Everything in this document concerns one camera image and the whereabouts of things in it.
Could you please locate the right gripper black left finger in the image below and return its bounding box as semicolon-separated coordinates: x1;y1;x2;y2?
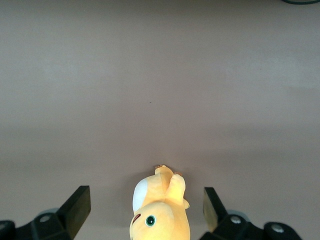
16;185;92;240

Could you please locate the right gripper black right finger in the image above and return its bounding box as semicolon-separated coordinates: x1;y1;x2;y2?
200;186;266;240

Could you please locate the yellow plush toy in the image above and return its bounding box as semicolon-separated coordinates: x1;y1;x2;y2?
129;164;191;240

